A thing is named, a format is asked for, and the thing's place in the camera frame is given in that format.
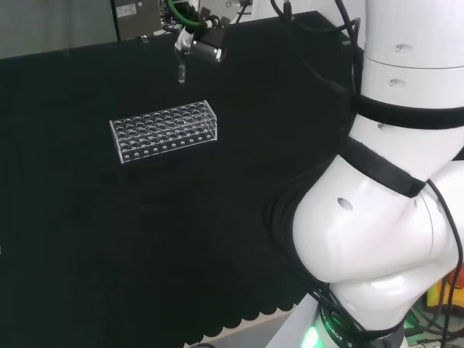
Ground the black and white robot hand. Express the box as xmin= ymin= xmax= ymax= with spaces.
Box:
xmin=173 ymin=14 xmax=229 ymax=64

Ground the clear glass test tube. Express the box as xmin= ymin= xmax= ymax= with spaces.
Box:
xmin=176 ymin=50 xmax=188 ymax=86

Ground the clear plastic test tube rack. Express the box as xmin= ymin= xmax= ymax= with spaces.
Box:
xmin=109 ymin=100 xmax=219 ymax=165

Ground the grey metal cabinet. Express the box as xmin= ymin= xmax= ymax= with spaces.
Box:
xmin=111 ymin=0 xmax=165 ymax=41

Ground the black bench cloth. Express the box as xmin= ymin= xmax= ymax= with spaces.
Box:
xmin=0 ymin=10 xmax=365 ymax=348

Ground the green cable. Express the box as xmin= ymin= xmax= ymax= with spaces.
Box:
xmin=165 ymin=0 xmax=204 ymax=28

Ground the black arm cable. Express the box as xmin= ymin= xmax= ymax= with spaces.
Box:
xmin=270 ymin=0 xmax=365 ymax=106

